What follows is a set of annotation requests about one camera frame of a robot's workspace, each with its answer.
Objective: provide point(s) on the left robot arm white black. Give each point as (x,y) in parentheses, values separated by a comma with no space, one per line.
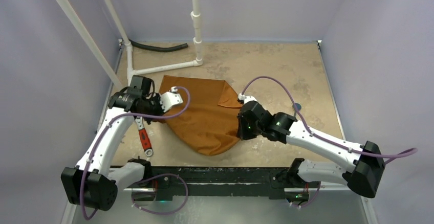
(88,183)

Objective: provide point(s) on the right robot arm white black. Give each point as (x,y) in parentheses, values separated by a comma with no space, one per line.
(354,165)

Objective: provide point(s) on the red handled adjustable wrench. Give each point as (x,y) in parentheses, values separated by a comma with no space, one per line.
(143,136)

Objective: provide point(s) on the aluminium extrusion rail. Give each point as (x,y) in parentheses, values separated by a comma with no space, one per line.
(135,173)

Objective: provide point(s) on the orange cloth napkin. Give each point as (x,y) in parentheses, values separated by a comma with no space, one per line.
(209,125)

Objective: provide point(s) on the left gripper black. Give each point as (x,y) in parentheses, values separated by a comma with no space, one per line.
(156,98)

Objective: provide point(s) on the small dark blue disc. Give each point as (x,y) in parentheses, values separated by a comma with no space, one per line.
(297,106)

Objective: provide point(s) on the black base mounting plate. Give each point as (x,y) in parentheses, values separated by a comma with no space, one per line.
(270,182)

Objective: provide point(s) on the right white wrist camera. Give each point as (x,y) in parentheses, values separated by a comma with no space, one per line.
(243,99)

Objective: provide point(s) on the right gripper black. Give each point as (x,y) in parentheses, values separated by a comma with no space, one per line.
(244,124)

